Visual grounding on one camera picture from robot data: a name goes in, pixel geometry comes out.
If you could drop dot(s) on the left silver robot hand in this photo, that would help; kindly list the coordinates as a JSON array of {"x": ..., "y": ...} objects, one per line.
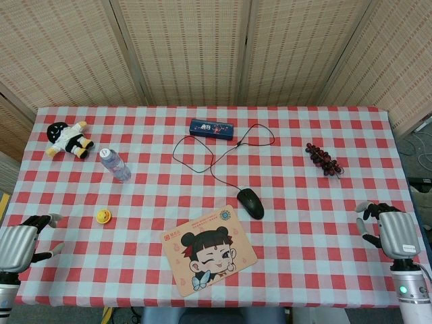
[{"x": 15, "y": 246}]

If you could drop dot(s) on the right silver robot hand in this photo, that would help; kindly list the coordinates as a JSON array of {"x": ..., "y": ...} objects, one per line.
[{"x": 398, "y": 233}]

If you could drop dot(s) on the black computer mouse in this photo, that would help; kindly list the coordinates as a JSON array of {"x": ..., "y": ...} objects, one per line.
[{"x": 251, "y": 203}]

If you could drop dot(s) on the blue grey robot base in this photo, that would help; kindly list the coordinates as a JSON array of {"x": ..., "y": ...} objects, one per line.
[{"x": 216, "y": 316}]

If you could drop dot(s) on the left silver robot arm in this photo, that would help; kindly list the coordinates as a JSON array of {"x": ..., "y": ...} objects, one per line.
[{"x": 6, "y": 293}]

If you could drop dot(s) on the cartoon girl mouse pad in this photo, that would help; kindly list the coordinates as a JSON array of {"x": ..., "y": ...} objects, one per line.
[{"x": 209, "y": 256}]

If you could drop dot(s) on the small yellow duck toy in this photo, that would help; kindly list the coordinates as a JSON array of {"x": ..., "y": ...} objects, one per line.
[{"x": 103, "y": 216}]

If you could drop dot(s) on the red white checkered tablecloth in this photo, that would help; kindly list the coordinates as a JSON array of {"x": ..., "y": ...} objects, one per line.
[{"x": 303, "y": 236}]

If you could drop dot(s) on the dark red grape bunch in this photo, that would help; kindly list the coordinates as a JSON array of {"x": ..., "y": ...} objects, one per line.
[{"x": 322, "y": 159}]

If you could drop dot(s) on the black white plush doll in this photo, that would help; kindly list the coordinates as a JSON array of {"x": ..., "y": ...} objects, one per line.
[{"x": 69, "y": 140}]

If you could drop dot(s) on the woven bamboo screen panel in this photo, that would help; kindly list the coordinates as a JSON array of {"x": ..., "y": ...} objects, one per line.
[
  {"x": 398, "y": 67},
  {"x": 13, "y": 125},
  {"x": 297, "y": 50},
  {"x": 189, "y": 50},
  {"x": 67, "y": 50}
]

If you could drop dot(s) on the clear plastic water bottle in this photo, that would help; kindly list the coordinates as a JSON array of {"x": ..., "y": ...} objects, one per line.
[{"x": 116, "y": 167}]

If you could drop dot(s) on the dark blue rectangular box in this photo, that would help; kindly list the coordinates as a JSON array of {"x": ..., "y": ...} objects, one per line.
[{"x": 212, "y": 129}]

